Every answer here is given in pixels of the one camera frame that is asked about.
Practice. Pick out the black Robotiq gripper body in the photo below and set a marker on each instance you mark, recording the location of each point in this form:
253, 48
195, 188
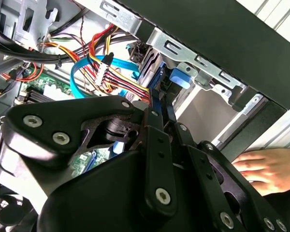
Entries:
99, 198

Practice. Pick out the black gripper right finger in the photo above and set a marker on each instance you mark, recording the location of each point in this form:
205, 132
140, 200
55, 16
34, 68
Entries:
205, 166

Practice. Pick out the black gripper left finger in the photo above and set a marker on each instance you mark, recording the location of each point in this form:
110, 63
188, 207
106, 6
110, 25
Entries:
62, 116

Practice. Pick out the hard disk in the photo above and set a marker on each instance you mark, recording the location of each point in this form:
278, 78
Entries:
180, 77

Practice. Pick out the person's hand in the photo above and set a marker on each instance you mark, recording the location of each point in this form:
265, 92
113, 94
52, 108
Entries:
275, 169

